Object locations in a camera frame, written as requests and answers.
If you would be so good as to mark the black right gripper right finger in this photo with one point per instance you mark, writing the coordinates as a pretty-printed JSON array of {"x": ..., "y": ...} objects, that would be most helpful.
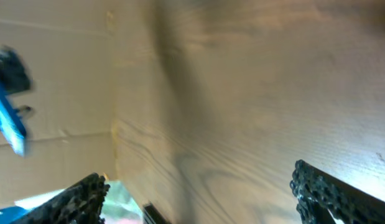
[{"x": 323, "y": 198}]

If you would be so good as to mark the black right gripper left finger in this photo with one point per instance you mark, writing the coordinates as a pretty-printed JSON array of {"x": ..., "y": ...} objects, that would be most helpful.
[{"x": 80, "y": 203}]

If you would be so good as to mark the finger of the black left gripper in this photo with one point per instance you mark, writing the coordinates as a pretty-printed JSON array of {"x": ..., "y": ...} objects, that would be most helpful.
[{"x": 13, "y": 74}]

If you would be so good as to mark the blue Galaxy smartphone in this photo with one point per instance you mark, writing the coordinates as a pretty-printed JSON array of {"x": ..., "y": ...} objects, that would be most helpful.
[{"x": 11, "y": 125}]

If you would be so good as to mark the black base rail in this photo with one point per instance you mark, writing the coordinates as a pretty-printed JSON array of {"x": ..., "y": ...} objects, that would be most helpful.
[{"x": 152, "y": 216}]

